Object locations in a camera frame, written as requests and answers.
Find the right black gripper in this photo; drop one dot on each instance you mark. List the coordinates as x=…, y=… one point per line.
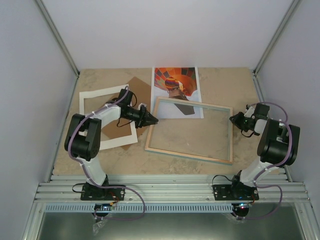
x=236, y=121

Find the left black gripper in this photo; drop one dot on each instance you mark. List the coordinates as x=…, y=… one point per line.
x=144, y=118

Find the clear plastic sheet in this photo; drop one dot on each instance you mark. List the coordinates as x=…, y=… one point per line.
x=190, y=130

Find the hot air balloon photo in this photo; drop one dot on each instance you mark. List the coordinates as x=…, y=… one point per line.
x=180, y=83

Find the white mat board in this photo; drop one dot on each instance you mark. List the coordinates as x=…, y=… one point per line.
x=115, y=142

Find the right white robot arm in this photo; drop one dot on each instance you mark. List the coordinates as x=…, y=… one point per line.
x=278, y=146

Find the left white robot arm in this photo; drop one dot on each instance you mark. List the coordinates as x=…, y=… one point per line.
x=83, y=139

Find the brown cardboard backing board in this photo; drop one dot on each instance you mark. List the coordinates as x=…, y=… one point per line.
x=143, y=92

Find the right small circuit board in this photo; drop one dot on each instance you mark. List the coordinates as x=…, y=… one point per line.
x=243, y=205

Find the small circuit board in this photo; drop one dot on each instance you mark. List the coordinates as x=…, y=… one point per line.
x=105, y=206
x=243, y=205

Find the left small circuit board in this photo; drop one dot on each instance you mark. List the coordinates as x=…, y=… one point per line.
x=105, y=206

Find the clear plastic bag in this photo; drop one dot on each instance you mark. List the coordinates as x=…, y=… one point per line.
x=97, y=226

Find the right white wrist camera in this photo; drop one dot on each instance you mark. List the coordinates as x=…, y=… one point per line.
x=249, y=111

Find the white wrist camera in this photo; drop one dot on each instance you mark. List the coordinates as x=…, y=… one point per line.
x=142, y=105
x=249, y=111

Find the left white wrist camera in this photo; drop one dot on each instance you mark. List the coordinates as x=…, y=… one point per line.
x=142, y=105

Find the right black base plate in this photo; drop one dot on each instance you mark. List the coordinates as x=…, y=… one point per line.
x=229, y=192

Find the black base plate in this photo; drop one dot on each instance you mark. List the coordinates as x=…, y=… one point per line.
x=229, y=192
x=92, y=193

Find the grey slotted cable duct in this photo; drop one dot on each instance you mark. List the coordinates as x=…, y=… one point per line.
x=138, y=208

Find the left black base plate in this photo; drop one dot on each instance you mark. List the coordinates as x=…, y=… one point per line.
x=92, y=193

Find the aluminium rail base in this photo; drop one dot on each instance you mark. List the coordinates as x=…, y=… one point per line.
x=171, y=188

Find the right aluminium corner post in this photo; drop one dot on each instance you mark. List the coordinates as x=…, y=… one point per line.
x=277, y=34

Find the aluminium corner post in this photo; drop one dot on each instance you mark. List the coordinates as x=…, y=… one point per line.
x=277, y=34
x=56, y=35

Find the left aluminium corner post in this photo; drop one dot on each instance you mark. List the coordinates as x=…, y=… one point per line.
x=56, y=35

